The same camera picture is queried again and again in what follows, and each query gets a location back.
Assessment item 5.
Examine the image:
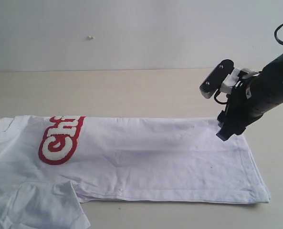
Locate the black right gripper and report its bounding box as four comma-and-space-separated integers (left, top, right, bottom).
216, 78, 263, 141

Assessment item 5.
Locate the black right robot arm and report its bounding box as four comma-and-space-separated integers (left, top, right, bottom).
216, 54, 283, 141

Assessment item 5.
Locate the white t-shirt red lettering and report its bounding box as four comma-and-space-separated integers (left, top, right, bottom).
0, 115, 271, 229

